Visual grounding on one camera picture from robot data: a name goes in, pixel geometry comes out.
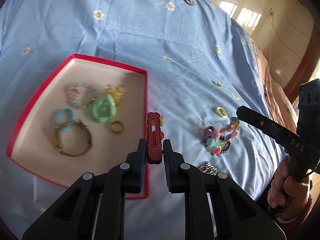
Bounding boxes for yellow translucent hair claw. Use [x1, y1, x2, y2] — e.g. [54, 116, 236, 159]
[105, 84, 126, 106]

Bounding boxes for gold bracelet watch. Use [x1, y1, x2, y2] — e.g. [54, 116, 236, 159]
[53, 119, 93, 158]

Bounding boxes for white charging cable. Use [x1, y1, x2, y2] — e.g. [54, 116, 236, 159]
[267, 15, 276, 63]

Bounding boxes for right hand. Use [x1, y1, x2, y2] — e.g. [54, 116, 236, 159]
[267, 155, 310, 222]

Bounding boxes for pastel crystal bead bracelet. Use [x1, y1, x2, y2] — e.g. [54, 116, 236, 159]
[67, 81, 99, 110]

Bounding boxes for gold metal ring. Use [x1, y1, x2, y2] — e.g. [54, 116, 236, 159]
[110, 120, 125, 134]

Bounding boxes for yellow plastic ring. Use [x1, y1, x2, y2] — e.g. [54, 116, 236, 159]
[215, 106, 229, 118]

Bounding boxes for colourful bead bracelet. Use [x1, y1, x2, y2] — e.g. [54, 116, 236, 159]
[204, 116, 241, 156]

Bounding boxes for blue floral bed sheet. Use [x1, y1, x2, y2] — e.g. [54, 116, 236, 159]
[1, 0, 285, 238]

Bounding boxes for silver chain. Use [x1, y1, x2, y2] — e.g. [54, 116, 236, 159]
[199, 161, 218, 176]

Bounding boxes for blue hair tie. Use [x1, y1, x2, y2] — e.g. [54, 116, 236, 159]
[53, 107, 76, 133]

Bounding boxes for pink cartoon blanket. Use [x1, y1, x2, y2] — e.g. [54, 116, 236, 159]
[250, 37, 298, 133]

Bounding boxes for red shallow box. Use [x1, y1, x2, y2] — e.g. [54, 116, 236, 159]
[6, 54, 148, 188]

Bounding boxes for green bow hair tie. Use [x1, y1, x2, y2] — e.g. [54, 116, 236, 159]
[92, 94, 118, 124]

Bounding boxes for red hair clip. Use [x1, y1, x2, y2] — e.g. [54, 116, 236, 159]
[145, 112, 164, 164]

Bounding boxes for wall socket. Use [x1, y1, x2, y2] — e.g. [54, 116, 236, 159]
[269, 8, 274, 18]

